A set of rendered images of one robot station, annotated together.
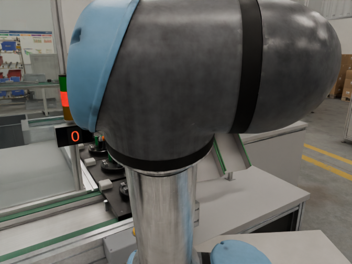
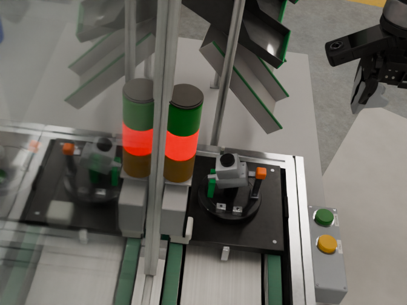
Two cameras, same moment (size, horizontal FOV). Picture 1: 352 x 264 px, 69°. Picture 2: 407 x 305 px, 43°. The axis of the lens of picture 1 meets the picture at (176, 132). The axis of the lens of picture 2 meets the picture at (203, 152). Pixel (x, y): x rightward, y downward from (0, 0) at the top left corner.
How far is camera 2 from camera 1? 109 cm
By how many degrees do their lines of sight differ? 58
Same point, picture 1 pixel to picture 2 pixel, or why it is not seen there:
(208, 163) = (259, 90)
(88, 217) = (218, 288)
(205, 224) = not seen: hidden behind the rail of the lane
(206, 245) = (331, 199)
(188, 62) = not seen: outside the picture
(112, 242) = (331, 281)
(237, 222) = (313, 147)
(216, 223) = not seen: hidden behind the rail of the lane
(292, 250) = (379, 141)
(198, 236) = (312, 195)
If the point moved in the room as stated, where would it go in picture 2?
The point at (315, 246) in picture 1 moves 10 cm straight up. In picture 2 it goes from (384, 124) to (397, 99)
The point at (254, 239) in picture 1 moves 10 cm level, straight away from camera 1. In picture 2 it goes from (348, 155) to (323, 132)
